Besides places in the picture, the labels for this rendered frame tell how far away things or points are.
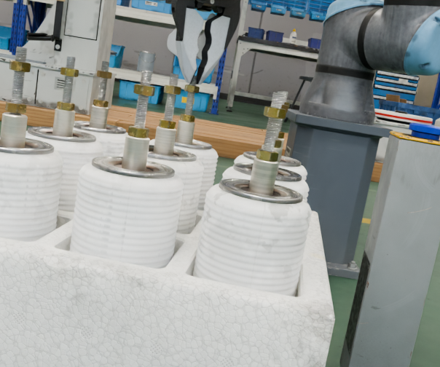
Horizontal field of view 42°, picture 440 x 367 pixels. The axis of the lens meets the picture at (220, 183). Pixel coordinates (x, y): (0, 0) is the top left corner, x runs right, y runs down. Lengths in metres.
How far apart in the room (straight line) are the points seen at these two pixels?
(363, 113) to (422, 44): 0.18
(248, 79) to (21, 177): 8.45
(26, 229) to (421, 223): 0.43
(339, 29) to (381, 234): 0.55
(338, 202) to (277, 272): 0.66
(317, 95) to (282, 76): 7.83
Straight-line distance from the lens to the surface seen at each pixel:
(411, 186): 0.69
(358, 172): 1.14
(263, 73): 8.95
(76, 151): 0.64
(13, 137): 0.56
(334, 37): 1.16
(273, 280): 0.49
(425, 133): 0.70
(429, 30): 1.04
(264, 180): 0.50
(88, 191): 0.51
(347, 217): 1.15
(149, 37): 9.00
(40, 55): 2.86
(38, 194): 0.54
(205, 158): 0.73
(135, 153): 0.52
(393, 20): 1.08
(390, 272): 0.71
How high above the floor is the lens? 0.35
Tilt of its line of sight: 11 degrees down
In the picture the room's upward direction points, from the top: 9 degrees clockwise
